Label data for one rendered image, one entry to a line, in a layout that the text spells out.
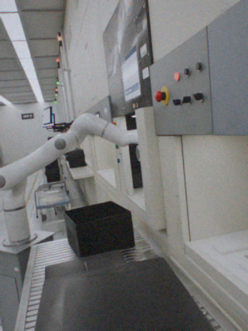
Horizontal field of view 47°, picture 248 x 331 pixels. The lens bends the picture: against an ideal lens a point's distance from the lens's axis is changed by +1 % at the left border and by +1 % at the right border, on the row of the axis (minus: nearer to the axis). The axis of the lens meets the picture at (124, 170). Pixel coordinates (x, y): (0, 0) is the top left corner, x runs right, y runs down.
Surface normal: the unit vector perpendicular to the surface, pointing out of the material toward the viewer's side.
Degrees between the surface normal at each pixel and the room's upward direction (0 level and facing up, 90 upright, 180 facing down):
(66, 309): 0
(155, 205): 90
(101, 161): 90
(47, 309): 0
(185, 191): 90
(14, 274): 90
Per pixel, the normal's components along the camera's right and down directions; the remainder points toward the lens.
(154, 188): 0.24, 0.12
